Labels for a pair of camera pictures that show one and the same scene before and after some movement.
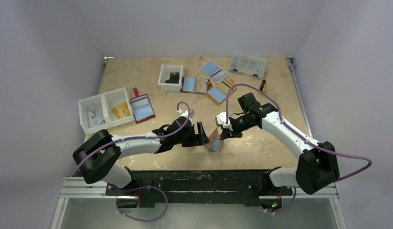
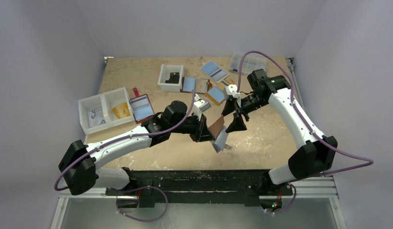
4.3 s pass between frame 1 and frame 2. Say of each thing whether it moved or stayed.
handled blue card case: moved
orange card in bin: stayed
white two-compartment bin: stayed
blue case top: stayed
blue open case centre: stayed
